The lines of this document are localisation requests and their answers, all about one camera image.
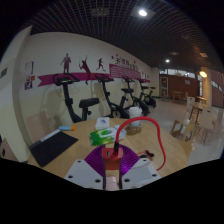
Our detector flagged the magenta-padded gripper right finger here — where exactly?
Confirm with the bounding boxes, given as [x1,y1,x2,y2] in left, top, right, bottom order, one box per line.
[118,145,163,190]

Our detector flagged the wall notice posters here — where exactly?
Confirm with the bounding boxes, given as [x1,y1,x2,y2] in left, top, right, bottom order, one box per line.
[23,60,35,91]

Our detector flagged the group of ceiling lights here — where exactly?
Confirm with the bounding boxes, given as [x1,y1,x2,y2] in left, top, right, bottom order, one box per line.
[138,8,208,79]

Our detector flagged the blue and orange pen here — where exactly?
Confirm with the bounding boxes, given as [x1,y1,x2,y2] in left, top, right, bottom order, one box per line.
[58,124,77,132]

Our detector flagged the black mouse pad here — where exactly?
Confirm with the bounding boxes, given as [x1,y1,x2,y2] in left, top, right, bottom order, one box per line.
[29,130,79,168]

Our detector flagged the red charging cable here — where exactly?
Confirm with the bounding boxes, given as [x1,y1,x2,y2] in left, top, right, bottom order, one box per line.
[113,116,167,172]

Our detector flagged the small white box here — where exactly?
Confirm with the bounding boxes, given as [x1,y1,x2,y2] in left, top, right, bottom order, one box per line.
[94,117,111,131]

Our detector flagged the black cable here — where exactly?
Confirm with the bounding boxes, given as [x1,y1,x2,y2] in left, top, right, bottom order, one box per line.
[136,149,155,160]

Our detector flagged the low wooden stool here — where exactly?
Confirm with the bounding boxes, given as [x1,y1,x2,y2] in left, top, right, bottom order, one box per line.
[170,119,194,142]

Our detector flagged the black exercise bike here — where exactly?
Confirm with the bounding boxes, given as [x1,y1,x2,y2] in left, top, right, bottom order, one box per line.
[94,73,131,120]
[121,76,150,116]
[138,78,158,109]
[53,73,100,124]

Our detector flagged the red charger block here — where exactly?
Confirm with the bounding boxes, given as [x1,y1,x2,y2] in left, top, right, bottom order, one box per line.
[101,147,124,172]

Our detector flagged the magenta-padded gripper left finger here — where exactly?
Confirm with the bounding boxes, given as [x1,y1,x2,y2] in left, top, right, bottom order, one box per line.
[64,144,108,190]

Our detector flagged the group of wooden chairs and tables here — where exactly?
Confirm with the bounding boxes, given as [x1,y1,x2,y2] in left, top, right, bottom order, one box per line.
[171,89,224,148]

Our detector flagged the dark wall plaque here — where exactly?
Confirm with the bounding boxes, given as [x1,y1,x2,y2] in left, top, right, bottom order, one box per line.
[0,67,8,80]

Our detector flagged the green wet wipes pack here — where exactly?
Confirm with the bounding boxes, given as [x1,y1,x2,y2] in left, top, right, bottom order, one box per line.
[89,124,128,147]

